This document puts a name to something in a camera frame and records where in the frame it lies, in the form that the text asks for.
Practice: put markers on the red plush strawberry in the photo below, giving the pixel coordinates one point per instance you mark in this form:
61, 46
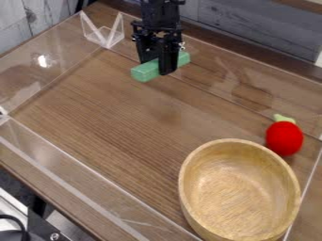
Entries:
285, 136

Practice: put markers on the clear acrylic corner bracket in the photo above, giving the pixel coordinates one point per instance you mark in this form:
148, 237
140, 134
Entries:
105, 36

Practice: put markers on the clear acrylic tray wall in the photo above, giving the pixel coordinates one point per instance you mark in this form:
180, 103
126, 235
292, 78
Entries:
110, 213

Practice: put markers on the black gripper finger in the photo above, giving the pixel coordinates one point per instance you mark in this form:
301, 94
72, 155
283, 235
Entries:
148, 49
169, 57

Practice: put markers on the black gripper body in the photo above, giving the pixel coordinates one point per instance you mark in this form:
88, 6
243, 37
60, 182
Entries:
160, 25

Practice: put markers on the green foam block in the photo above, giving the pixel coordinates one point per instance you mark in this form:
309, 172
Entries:
148, 71

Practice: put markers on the wooden bowl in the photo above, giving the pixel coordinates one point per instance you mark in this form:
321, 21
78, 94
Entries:
240, 191

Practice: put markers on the black metal device base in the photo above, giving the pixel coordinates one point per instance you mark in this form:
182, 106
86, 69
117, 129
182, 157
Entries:
34, 230

